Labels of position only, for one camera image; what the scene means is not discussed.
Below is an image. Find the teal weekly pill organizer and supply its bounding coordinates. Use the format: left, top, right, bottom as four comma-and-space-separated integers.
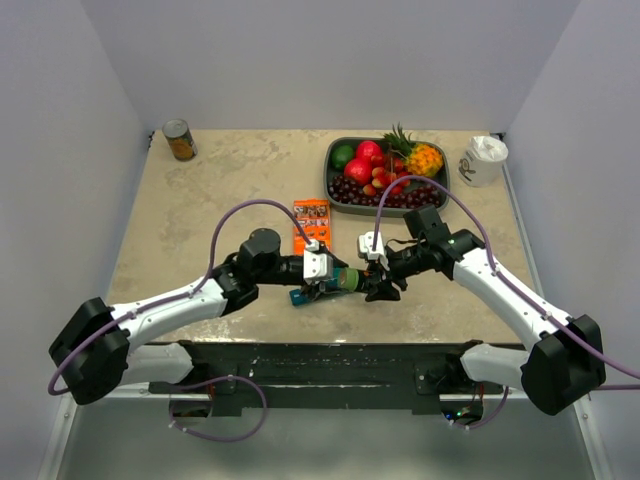
289, 281, 348, 307

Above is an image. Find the green black pill bottle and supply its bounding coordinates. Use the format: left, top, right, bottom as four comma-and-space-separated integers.
334, 267, 371, 293

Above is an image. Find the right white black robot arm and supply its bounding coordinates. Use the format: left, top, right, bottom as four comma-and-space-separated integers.
357, 206, 606, 415

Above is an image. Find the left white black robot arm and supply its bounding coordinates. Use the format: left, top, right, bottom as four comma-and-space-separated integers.
49, 228, 346, 405

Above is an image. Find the orange cardboard box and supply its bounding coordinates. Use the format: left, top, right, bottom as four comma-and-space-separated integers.
293, 199, 332, 250

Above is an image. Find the gray fruit tray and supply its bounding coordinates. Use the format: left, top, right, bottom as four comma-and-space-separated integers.
324, 137, 450, 218

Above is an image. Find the purple grape bunch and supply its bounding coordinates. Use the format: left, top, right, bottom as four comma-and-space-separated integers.
328, 175, 443, 209

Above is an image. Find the lower red apple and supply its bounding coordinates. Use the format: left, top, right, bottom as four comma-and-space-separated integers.
343, 158, 372, 186

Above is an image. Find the red apple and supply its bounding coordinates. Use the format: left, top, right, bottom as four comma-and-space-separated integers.
355, 140, 383, 161
343, 158, 372, 186

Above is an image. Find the toy pineapple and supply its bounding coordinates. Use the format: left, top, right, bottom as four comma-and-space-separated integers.
382, 123, 444, 178

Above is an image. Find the green lime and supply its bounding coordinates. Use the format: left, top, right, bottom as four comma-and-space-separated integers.
330, 145, 355, 171

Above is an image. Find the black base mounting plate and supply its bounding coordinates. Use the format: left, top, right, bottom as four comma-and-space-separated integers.
148, 340, 526, 417

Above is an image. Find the upper red apple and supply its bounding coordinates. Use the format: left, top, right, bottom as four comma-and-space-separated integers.
355, 140, 383, 161

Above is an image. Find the white paper towel roll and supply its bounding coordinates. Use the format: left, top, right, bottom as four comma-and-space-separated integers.
458, 135, 509, 188

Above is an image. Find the tin can with fruit label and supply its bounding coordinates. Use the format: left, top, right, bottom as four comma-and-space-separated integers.
162, 119, 198, 161

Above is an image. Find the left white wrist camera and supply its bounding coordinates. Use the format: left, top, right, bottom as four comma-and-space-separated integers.
303, 239, 333, 284

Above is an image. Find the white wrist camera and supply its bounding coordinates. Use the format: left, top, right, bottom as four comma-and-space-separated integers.
303, 239, 333, 284
357, 231, 387, 263

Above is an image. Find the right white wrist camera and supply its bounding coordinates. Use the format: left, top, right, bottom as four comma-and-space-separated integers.
357, 231, 387, 263

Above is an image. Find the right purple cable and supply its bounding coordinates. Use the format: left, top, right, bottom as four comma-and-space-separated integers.
373, 174, 640, 390

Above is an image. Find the purple cable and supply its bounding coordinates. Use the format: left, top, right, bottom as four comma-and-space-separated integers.
47, 198, 314, 396
373, 174, 640, 390

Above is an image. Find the aluminium frame rail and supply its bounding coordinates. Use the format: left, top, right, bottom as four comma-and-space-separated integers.
502, 166, 614, 479

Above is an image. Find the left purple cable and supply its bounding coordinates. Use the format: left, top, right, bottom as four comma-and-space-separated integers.
47, 198, 314, 396

